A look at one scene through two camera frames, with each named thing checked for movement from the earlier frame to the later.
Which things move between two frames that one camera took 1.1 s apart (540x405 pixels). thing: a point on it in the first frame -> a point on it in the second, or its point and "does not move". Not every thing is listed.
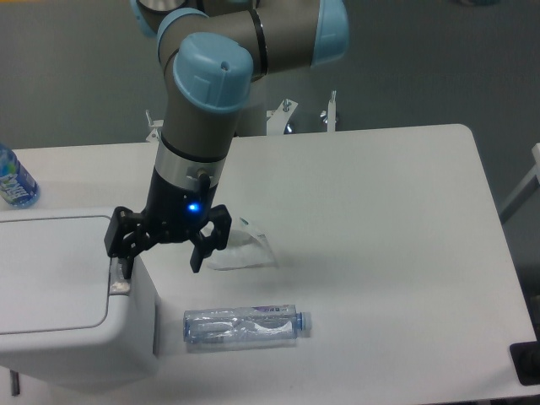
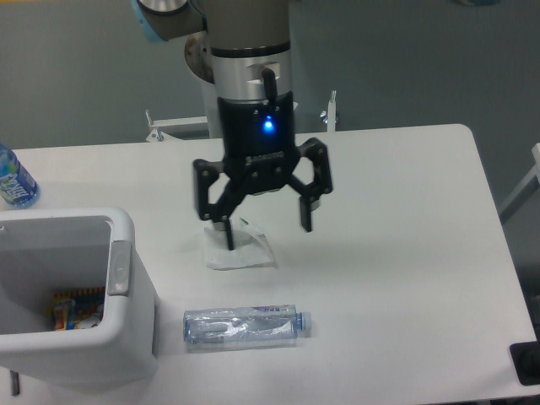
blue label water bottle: x=18 y=188 does not move
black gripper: x=175 y=212 -> x=260 y=153
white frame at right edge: x=529 y=184 does not move
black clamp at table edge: x=526 y=356 does not move
